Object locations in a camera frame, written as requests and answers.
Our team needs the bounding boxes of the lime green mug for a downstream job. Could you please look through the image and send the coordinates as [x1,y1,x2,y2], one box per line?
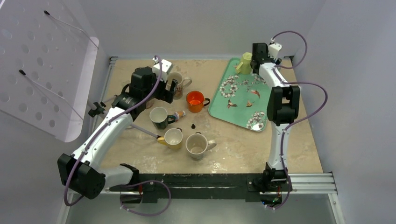
[235,52,252,75]

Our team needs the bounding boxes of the cream mug with coral print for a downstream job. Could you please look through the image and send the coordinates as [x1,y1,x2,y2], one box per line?
[167,72,192,99]

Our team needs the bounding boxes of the ice cream cone toy figure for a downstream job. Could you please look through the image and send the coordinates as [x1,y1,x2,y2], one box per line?
[173,111,186,122]

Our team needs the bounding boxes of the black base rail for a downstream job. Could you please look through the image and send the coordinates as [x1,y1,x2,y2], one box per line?
[109,172,294,204]

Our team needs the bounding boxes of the dark teal mug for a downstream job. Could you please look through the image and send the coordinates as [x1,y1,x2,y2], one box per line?
[149,107,176,130]

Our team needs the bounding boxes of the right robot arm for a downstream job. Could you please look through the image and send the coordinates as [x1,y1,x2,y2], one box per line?
[250,42,300,190]

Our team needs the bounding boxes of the yellow mug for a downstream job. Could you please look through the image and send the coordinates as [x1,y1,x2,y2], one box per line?
[157,128,183,150]

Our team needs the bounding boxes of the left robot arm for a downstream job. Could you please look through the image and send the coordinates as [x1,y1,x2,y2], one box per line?
[57,67,178,199]

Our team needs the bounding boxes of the aluminium frame rail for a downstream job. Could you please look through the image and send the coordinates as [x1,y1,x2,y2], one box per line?
[63,173,338,195]

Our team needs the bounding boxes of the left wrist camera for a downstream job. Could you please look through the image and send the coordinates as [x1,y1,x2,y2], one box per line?
[152,57,173,81]

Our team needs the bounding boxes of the beige dragon print mug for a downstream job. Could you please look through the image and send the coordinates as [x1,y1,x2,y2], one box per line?
[185,132,217,161]

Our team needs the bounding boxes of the green floral tray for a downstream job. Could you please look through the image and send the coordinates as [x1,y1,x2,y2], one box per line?
[208,58,270,132]

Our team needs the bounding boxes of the white perforated panel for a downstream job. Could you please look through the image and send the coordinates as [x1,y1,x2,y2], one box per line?
[0,0,99,142]

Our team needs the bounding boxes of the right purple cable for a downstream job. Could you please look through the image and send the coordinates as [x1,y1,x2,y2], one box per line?
[264,31,329,211]

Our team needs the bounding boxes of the orange mug black handle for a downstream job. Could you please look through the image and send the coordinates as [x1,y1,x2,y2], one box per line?
[186,91,210,113]

